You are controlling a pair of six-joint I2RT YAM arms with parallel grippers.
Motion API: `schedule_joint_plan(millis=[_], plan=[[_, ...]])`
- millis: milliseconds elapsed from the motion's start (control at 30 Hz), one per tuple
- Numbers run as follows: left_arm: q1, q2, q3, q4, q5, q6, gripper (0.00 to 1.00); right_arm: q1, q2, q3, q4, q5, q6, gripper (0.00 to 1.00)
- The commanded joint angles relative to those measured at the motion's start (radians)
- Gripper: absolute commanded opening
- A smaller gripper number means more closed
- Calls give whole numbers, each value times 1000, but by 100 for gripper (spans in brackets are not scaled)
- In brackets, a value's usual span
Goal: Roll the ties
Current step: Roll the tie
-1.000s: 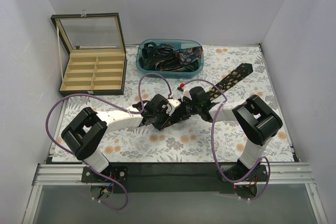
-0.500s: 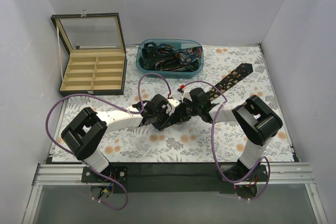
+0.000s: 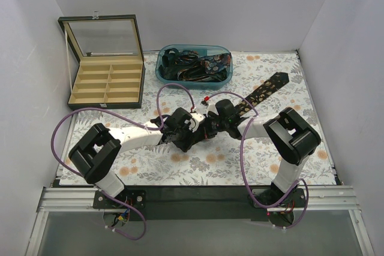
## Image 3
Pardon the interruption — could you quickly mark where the blue floral tie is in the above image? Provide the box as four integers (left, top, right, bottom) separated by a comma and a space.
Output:
200, 53, 232, 75

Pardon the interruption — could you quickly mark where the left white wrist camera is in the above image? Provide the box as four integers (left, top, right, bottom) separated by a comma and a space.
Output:
185, 112, 205, 132

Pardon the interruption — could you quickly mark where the black compartment display box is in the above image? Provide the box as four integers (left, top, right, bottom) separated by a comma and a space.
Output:
58, 13, 145, 110

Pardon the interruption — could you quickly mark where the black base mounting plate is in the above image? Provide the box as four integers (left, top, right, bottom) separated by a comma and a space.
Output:
53, 179, 310, 222

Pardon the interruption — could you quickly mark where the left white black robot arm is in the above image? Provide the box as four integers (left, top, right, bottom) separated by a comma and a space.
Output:
68, 108, 205, 208

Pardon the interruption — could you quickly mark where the aluminium frame rail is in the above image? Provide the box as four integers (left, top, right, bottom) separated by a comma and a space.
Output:
26, 185, 374, 255

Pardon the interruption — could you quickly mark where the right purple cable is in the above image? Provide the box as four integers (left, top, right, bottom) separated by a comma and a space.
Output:
203, 91, 308, 231

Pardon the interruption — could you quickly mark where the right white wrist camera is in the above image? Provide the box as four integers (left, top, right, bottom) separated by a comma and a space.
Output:
201, 96, 218, 115

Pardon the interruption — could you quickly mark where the floral patterned table mat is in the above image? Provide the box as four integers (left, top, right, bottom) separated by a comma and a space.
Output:
70, 53, 321, 185

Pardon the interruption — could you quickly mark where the teal plastic bin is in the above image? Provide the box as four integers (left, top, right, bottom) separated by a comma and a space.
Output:
155, 44, 233, 90

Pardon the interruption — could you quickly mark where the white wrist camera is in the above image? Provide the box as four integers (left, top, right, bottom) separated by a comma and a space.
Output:
185, 112, 205, 132
201, 96, 218, 115

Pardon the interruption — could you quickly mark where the purple cable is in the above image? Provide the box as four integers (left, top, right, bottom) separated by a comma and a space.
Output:
50, 83, 196, 242
203, 91, 308, 231

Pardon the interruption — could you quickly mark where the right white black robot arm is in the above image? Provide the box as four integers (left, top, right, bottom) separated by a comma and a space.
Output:
203, 100, 321, 209

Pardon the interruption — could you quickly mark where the black gold floral tie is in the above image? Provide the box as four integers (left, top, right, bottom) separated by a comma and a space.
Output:
176, 71, 290, 152

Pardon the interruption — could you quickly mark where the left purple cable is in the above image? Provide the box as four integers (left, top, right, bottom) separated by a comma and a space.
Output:
50, 83, 196, 242

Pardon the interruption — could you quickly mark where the pile of dark ties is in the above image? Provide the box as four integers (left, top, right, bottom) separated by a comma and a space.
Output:
158, 48, 230, 82

